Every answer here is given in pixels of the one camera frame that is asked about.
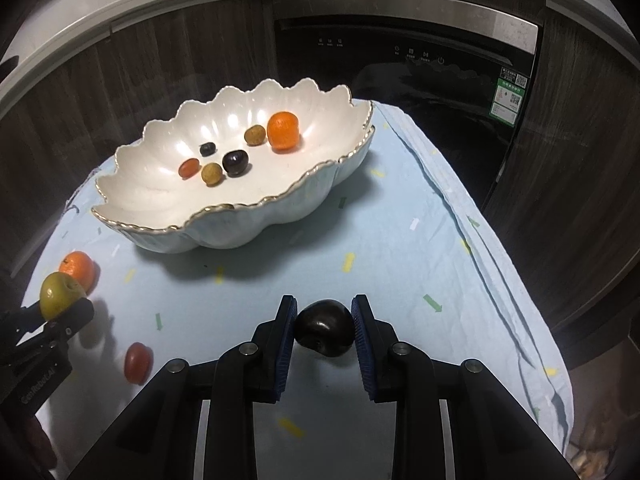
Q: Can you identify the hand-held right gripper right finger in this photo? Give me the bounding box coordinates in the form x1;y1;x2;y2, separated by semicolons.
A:
351;293;578;480

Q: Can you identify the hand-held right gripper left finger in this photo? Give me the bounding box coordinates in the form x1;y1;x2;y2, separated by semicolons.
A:
67;294;299;480

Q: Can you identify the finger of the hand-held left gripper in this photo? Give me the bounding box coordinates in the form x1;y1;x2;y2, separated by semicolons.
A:
30;298;96;357
0;302;47;347

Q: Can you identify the dark purple plum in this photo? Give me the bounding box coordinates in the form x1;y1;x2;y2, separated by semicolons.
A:
293;299;356;358

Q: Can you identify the white scalloped bowl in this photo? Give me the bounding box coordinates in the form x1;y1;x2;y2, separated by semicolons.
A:
91;78;377;254

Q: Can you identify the dark purple grape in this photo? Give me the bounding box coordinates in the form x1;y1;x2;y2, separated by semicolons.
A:
222;150;249;177

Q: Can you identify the orange mandarin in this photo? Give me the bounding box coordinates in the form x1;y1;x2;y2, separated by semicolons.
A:
266;111;301;153
58;251;96;295

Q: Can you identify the person's left hand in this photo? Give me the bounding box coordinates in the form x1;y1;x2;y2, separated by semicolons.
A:
0;409;57;480

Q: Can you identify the light blue tablecloth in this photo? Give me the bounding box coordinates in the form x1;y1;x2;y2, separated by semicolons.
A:
10;100;573;480

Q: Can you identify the dark wooden cabinet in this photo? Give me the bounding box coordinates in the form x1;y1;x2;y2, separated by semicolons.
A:
0;0;276;261
480;5;640;331

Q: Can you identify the black dishwasher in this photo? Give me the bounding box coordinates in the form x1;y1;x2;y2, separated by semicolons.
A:
270;0;543;206

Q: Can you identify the green white label sticker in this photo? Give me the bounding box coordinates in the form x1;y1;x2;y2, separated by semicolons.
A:
490;72;531;116

